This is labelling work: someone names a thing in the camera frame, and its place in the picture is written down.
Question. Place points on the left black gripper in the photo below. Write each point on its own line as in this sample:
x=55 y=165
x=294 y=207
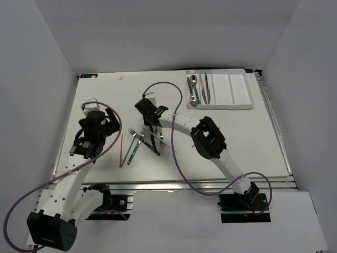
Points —
x=113 y=125

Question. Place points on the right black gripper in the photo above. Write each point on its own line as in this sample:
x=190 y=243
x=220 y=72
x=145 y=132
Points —
x=146 y=123

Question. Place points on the pink handled spoon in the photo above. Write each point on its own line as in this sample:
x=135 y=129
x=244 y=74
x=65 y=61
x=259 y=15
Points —
x=193 y=101

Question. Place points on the dark handled spoon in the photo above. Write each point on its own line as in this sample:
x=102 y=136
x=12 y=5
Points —
x=189 y=85

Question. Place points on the teal handled spoon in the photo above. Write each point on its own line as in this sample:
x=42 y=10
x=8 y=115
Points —
x=193 y=80

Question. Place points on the teal handled knife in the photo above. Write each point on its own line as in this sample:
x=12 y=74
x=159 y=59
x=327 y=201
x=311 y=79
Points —
x=207 y=89

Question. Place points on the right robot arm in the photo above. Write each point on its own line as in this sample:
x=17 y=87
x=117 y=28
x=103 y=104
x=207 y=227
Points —
x=209 y=143

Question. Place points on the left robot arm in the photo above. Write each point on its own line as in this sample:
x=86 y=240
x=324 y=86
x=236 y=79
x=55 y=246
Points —
x=55 y=225

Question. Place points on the white divided utensil tray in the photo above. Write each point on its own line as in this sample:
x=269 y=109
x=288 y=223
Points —
x=229 y=89

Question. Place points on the pink handled fork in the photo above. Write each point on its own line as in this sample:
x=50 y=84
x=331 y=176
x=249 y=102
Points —
x=161 y=134

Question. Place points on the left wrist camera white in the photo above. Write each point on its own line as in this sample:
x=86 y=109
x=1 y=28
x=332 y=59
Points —
x=90 y=105

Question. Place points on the teal handled fork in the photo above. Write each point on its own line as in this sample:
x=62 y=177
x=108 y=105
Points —
x=142 y=135

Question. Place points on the dark speckled handled fork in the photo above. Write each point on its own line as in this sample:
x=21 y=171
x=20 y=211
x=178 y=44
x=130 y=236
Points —
x=136 y=135

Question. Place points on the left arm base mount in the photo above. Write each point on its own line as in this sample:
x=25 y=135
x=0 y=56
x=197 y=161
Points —
x=114 y=207

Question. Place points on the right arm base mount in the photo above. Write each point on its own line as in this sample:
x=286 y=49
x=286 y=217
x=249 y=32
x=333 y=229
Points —
x=234 y=211

